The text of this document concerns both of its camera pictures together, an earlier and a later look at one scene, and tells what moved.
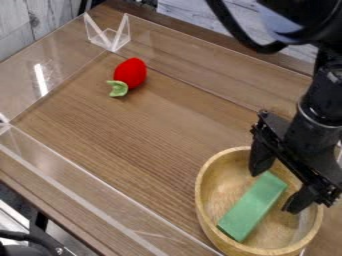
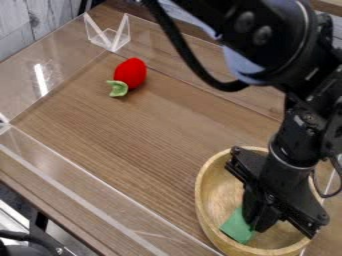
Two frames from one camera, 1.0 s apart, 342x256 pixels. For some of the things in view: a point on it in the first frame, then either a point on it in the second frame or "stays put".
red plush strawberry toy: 128,76 stays put
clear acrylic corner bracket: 108,38 stays put
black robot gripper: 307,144 → 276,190
